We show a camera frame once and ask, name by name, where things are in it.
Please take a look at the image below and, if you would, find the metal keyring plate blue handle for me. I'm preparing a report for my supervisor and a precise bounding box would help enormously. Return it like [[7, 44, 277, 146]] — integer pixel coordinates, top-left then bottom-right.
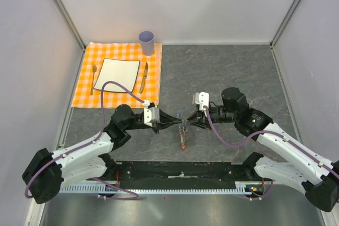
[[177, 110, 187, 146]]

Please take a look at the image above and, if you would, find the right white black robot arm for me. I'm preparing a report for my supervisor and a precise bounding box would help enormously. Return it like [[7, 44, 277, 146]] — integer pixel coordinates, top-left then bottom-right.
[[188, 87, 338, 212]]

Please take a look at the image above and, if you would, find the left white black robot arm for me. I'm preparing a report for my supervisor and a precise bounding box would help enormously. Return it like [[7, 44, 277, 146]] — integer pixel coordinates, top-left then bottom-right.
[[22, 104, 181, 204]]

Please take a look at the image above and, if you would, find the orange checkered cloth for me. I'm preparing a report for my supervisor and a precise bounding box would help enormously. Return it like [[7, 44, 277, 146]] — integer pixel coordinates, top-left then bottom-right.
[[72, 42, 163, 109]]

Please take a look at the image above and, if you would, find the gold knife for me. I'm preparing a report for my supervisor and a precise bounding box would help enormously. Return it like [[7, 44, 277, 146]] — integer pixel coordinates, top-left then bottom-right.
[[139, 63, 148, 93]]

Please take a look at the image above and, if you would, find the white square plate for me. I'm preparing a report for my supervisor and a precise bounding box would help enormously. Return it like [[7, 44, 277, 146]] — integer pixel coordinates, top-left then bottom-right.
[[94, 58, 140, 92]]

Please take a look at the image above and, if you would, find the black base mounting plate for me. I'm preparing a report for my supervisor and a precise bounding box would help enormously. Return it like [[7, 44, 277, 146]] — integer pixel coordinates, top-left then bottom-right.
[[99, 161, 262, 190]]

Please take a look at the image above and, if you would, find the lavender plastic cup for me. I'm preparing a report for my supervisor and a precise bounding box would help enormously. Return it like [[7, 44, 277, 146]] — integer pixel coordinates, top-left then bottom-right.
[[138, 31, 154, 56]]

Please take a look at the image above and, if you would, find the gold fork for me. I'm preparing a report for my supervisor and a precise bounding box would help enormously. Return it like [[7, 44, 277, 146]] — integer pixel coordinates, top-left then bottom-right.
[[90, 63, 97, 95]]

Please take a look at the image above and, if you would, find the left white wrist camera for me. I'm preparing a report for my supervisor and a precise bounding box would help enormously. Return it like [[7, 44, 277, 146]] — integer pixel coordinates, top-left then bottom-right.
[[144, 107, 160, 127]]

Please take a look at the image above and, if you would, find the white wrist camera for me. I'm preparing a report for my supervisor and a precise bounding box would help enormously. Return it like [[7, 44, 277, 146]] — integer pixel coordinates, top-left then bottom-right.
[[192, 92, 209, 111], [144, 107, 160, 127]]

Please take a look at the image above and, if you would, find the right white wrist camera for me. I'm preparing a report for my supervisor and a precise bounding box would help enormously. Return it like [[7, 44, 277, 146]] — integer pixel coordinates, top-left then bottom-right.
[[192, 92, 209, 111]]

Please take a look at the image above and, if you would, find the slotted cable duct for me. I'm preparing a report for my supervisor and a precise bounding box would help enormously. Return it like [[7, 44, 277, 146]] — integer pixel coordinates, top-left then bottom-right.
[[59, 182, 252, 194]]

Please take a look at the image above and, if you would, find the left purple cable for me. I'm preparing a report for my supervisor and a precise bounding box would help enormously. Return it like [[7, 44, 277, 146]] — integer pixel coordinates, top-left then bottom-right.
[[25, 81, 150, 200]]

